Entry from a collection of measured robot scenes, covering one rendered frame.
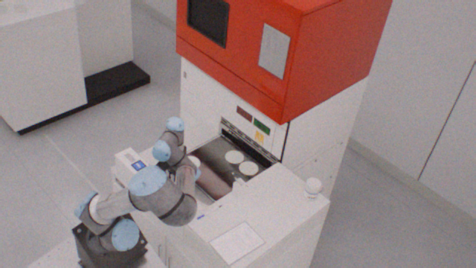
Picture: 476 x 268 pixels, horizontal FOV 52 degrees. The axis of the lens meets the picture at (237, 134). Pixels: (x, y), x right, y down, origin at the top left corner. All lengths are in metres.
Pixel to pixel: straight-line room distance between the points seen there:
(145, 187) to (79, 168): 2.34
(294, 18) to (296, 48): 0.13
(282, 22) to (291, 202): 0.84
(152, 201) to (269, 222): 0.82
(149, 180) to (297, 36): 0.91
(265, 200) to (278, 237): 0.22
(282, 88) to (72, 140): 2.28
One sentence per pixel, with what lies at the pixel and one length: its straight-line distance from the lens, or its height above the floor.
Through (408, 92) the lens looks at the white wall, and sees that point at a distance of 3.73.
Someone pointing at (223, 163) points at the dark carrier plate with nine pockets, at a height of 0.90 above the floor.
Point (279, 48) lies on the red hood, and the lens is 2.14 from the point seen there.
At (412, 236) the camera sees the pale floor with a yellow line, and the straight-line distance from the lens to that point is 3.75.
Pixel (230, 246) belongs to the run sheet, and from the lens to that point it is 2.12.
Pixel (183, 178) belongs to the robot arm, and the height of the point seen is 1.37.
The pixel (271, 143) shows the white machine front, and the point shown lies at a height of 1.04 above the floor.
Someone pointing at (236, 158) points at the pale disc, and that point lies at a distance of 2.59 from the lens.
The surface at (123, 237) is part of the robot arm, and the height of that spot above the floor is 1.15.
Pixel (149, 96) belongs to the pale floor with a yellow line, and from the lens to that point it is 4.49.
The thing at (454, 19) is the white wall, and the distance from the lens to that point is 3.42.
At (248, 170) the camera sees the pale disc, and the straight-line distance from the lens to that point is 2.53.
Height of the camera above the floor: 2.67
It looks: 40 degrees down
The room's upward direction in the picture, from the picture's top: 7 degrees clockwise
